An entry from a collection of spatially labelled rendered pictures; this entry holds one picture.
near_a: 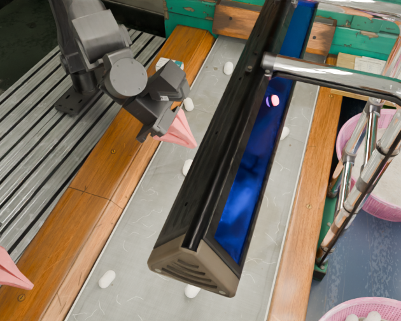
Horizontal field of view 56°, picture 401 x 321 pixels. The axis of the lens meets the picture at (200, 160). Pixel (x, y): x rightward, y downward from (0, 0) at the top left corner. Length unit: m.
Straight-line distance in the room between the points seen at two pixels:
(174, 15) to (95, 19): 0.48
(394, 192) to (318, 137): 0.18
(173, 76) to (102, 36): 0.14
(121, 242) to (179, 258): 0.42
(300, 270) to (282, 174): 0.21
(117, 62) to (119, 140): 0.26
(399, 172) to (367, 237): 0.15
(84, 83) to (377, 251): 0.79
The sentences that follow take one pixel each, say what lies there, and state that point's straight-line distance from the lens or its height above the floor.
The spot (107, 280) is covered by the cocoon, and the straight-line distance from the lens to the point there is 0.67.
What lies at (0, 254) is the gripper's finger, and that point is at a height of 0.89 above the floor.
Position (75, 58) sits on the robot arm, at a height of 0.81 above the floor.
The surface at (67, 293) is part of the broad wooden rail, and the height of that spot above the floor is 0.75.
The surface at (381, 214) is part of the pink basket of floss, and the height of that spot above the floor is 0.70.
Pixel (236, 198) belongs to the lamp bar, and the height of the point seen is 1.09.
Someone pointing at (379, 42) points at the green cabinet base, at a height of 0.82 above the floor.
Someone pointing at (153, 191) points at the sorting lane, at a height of 0.74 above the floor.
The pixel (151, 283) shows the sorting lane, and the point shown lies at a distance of 0.67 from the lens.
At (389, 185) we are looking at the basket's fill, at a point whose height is 0.74.
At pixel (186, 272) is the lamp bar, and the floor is 1.07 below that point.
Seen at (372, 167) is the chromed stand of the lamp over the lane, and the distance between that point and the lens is 0.50.
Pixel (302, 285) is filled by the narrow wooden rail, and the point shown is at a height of 0.76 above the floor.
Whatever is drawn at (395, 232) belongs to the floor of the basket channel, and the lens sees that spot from 0.87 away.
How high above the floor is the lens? 1.37
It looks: 52 degrees down
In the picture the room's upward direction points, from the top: straight up
